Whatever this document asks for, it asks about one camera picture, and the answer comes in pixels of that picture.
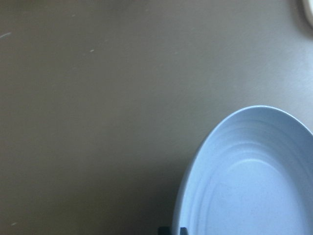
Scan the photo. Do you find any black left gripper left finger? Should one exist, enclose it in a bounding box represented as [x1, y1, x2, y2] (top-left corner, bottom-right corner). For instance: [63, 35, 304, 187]
[157, 227, 171, 235]

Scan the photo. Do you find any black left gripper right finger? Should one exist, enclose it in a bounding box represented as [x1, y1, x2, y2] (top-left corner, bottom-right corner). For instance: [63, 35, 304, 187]
[179, 227, 188, 235]

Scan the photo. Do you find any blue plate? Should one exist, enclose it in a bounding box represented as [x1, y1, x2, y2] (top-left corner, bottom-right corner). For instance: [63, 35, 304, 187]
[171, 106, 313, 235]

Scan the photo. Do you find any white rectangular tray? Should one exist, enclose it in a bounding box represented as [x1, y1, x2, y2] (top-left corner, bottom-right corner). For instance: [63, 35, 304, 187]
[302, 0, 313, 27]

